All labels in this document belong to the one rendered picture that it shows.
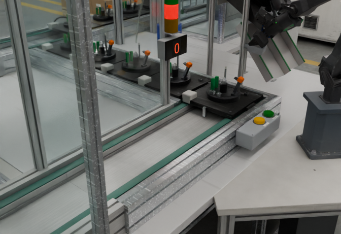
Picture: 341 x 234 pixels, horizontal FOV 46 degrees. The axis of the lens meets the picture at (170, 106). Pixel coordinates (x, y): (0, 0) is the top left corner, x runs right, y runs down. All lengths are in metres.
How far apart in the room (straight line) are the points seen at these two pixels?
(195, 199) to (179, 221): 0.11
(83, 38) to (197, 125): 0.86
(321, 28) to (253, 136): 4.37
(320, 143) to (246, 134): 0.27
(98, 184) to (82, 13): 0.38
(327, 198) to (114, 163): 0.68
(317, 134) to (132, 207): 0.72
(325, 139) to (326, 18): 4.23
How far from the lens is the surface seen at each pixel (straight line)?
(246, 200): 1.29
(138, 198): 1.12
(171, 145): 1.42
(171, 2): 1.43
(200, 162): 1.31
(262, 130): 1.46
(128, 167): 1.31
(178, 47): 1.49
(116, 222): 1.12
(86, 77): 0.79
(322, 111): 1.43
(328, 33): 5.69
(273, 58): 1.88
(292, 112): 1.83
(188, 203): 1.26
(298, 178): 1.42
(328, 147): 1.53
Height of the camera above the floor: 1.67
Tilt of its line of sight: 27 degrees down
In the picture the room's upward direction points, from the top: straight up
